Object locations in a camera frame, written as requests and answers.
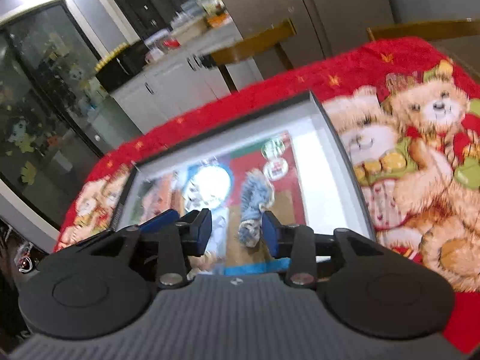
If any blue white crochet scrunchie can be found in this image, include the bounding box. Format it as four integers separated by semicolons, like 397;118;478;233
238;168;275;248

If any colourful book in box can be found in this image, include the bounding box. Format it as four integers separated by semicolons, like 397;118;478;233
121;131;306;272

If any black shallow cardboard box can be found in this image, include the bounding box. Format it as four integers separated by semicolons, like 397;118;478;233
111;92;374;274

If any white kitchen cabinet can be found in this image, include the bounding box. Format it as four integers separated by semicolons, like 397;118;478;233
110;22;264;136

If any glass sliding door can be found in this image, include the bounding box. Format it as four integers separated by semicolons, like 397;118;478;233
1;1;103;228

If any black microwave oven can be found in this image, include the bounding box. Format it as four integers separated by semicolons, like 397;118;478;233
95;40;149;93

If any red teddy bear blanket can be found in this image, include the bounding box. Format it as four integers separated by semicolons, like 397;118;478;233
55;37;479;353

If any beige plastic basin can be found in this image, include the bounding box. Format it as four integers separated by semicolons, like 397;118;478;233
171;17;208;45

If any wooden chair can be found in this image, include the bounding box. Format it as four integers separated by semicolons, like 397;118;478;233
199;19;297;93
366;18;480;41

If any silver double door refrigerator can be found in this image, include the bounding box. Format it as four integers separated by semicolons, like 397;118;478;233
223;0;394;67

